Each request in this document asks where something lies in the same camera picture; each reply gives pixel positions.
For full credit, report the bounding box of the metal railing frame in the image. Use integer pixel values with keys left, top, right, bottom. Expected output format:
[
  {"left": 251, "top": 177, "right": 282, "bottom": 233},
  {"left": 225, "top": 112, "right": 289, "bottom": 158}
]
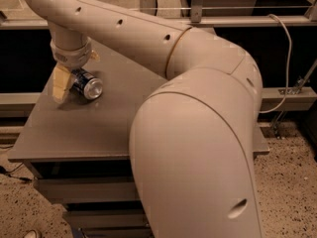
[{"left": 0, "top": 0, "right": 317, "bottom": 29}]

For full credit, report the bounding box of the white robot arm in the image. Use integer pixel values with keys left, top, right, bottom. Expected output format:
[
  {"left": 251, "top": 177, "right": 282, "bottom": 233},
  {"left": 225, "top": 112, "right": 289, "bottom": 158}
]
[{"left": 25, "top": 0, "right": 264, "bottom": 238}]

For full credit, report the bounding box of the grey drawer cabinet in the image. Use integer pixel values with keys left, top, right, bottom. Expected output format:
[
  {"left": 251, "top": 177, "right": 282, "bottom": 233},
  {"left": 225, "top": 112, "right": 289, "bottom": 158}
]
[{"left": 7, "top": 28, "right": 270, "bottom": 238}]

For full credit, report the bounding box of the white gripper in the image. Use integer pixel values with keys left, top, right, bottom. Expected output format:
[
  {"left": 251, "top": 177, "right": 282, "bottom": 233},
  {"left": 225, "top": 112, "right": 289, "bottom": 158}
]
[{"left": 48, "top": 22, "right": 100, "bottom": 103}]

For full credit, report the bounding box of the blue pepsi can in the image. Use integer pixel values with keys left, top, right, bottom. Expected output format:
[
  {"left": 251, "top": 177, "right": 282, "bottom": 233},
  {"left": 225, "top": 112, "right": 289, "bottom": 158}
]
[{"left": 71, "top": 68, "right": 103, "bottom": 100}]

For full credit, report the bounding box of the black floor cable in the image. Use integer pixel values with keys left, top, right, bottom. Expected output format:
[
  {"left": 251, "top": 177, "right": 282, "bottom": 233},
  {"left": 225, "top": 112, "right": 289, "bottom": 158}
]
[{"left": 0, "top": 144, "right": 34, "bottom": 183}]

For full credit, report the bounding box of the white shoe tip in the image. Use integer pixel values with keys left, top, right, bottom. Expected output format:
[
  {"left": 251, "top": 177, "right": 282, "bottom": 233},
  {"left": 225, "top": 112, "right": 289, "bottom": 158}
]
[{"left": 23, "top": 229, "right": 42, "bottom": 238}]

